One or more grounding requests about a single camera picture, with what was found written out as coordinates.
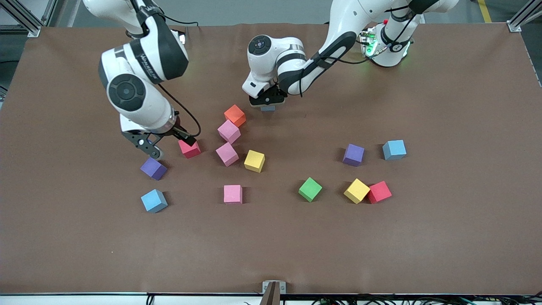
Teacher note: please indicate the greyish blue foam block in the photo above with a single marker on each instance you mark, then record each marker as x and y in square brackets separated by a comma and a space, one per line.
[267, 109]

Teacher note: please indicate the pink foam block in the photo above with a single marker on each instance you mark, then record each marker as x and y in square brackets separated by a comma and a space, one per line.
[227, 153]
[229, 131]
[233, 194]

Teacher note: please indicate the orange foam block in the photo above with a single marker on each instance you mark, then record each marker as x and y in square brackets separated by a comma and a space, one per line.
[235, 114]

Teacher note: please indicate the yellow foam block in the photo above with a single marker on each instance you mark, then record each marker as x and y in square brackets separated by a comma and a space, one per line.
[254, 161]
[356, 190]

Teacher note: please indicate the purple foam block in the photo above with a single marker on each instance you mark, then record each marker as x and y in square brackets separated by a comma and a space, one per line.
[353, 154]
[153, 168]

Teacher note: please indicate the green foam block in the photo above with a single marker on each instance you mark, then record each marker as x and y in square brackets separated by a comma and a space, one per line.
[310, 189]

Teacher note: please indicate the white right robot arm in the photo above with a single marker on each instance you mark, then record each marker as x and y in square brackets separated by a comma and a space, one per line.
[152, 110]

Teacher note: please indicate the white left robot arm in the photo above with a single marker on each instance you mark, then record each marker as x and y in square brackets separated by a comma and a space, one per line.
[292, 55]

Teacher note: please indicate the red foam block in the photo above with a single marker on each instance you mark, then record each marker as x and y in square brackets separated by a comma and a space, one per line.
[190, 151]
[380, 192]

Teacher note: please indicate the light blue foam block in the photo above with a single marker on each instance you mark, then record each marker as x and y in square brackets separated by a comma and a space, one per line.
[153, 201]
[394, 149]

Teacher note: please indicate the brown table cover sheet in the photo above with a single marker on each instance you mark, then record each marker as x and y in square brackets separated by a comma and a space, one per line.
[271, 237]

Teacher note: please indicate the yellow floor tape strip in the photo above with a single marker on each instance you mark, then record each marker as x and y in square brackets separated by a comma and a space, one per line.
[485, 12]

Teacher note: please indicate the grey metal edge bracket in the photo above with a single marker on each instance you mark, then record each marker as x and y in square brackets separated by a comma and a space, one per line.
[283, 287]

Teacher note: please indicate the brown post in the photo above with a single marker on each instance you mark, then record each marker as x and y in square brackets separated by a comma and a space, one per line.
[271, 296]

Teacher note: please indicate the aluminium frame profile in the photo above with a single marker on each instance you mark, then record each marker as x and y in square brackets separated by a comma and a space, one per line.
[514, 26]
[33, 29]

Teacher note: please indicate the white table edge rail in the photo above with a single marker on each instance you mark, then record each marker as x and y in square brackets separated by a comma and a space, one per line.
[84, 300]

